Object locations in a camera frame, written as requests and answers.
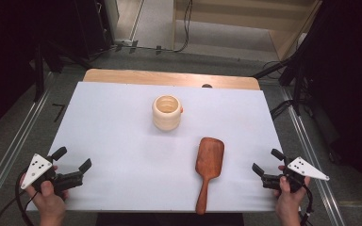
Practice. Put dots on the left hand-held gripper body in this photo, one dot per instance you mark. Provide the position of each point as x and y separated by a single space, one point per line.
37 166

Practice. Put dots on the black tripod stand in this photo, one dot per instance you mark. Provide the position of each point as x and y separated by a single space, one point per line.
39 72

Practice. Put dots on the metal floor rail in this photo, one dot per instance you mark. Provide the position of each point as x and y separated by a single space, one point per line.
15 141
311 157

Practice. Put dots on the cream ribbed cup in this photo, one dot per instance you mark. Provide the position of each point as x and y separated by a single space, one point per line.
166 121

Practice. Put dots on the person's left hand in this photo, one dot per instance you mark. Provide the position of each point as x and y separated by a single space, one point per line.
48 204

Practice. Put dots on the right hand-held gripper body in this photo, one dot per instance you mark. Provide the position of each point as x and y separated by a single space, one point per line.
308 169

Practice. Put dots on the light wooden shelf unit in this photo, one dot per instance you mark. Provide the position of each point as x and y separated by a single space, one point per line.
232 12

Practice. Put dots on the person's right hand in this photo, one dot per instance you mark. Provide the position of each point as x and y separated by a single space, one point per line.
287 202

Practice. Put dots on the black cabinet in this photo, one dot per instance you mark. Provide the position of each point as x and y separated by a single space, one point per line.
91 25

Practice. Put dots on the wooden spatula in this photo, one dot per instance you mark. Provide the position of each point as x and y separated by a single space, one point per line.
210 160

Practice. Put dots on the white table mat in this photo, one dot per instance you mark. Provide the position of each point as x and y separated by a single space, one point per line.
132 163

